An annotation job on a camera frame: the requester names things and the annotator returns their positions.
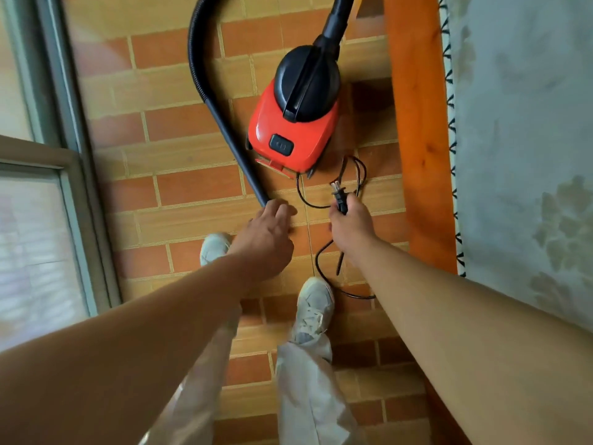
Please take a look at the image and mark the person's left hand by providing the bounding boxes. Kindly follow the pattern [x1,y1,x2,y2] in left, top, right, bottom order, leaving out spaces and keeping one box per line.
[226,198,298,284]

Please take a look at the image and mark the person's right hand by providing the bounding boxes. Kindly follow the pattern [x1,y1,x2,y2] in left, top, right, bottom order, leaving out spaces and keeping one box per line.
[328,193,380,267]

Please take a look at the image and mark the black power cord with plug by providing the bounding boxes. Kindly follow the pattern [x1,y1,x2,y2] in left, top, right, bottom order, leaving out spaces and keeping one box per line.
[296,155,377,301]

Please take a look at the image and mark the black vacuum hose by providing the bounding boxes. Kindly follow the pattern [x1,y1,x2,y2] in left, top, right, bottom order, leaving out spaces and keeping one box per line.
[187,0,357,209]

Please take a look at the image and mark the person's left forearm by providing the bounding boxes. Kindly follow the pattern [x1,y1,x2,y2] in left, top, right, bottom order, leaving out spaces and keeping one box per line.
[0,249,280,445]

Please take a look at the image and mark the person's right forearm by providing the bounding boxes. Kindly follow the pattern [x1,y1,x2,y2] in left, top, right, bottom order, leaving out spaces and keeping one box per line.
[353,240,593,445]

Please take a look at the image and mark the person's left white sneaker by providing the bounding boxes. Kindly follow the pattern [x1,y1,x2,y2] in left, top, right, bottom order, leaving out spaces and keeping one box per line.
[200,233,233,267]

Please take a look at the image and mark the person's white sneaker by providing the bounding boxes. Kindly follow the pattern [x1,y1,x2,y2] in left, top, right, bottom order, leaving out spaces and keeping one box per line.
[288,277,335,346]
[200,233,233,267]

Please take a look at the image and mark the red and black vacuum cleaner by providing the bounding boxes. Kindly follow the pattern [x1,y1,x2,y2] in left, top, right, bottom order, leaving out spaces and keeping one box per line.
[245,43,344,179]

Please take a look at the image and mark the person's right white sneaker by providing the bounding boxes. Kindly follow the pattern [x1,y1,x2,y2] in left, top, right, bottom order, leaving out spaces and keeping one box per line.
[288,277,335,346]

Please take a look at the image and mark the person's white trousers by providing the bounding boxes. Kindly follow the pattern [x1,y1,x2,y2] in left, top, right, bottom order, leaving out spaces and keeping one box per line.
[138,305,368,445]

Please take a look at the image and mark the pale floral bed sheet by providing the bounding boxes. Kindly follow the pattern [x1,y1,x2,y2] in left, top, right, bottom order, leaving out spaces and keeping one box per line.
[437,0,593,335]

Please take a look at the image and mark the orange wooden bed frame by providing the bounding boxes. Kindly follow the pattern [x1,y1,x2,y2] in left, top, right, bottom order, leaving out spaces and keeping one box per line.
[383,0,472,445]

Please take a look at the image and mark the grey sliding window frame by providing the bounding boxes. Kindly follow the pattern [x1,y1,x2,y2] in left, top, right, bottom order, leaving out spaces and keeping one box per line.
[0,0,123,354]

